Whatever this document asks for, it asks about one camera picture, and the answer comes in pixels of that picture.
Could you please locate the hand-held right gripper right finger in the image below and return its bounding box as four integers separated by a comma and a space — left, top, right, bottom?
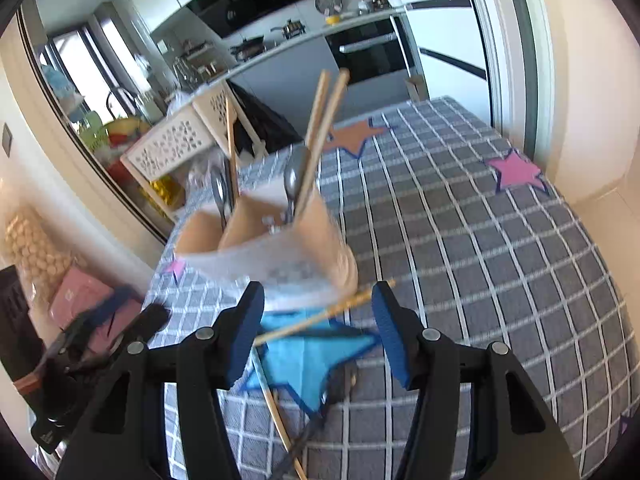
371, 281, 583, 480

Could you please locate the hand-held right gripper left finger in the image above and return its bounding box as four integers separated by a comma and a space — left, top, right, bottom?
55, 281, 266, 480

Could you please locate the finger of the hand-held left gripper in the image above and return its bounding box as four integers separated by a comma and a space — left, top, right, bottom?
117, 305, 171, 356
92, 286, 143, 328

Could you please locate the wooden chopstick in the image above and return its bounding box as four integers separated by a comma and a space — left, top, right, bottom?
302, 70, 332, 153
292, 67, 351, 218
252, 280, 397, 347
252, 350, 308, 480
225, 96, 241, 196

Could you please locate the white plastic utensil holder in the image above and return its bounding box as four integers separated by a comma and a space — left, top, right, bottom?
172, 180, 358, 311

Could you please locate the dark metal utensil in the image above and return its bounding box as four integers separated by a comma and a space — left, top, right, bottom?
270, 405, 333, 480

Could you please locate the stainless steel spoon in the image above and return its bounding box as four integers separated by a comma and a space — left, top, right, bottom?
210, 167, 232, 233
282, 146, 312, 223

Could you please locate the black plastic crate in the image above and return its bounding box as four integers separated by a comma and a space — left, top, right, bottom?
0, 265, 33, 361

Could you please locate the bag of puffed snacks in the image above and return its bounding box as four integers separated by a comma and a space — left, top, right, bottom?
0, 207, 76, 306

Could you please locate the grey checked tablecloth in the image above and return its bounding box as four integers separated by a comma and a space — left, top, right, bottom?
32, 95, 628, 480

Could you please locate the gold foil bundle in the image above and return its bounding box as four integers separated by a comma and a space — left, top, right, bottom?
150, 175, 183, 206

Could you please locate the white plastic trolley rack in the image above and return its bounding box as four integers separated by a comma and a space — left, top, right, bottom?
120, 80, 268, 221

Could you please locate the curved kitchen faucet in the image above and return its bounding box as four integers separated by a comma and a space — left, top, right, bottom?
104, 87, 138, 121

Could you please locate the countertop dish rack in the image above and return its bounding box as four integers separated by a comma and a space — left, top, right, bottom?
172, 42, 226, 86

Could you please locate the grey kitchen counter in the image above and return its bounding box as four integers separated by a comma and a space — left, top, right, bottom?
220, 5, 406, 126

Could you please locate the black built-in oven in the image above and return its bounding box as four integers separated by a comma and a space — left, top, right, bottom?
325, 15, 416, 86

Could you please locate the black wok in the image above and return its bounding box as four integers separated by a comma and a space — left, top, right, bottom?
230, 35, 266, 56

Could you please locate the small cooking pot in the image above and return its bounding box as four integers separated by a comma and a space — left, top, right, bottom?
272, 19, 307, 40

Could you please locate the white refrigerator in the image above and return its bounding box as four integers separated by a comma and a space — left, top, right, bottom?
382, 0, 493, 111

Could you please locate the black range hood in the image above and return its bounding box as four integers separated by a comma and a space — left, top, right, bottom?
185, 0, 308, 38

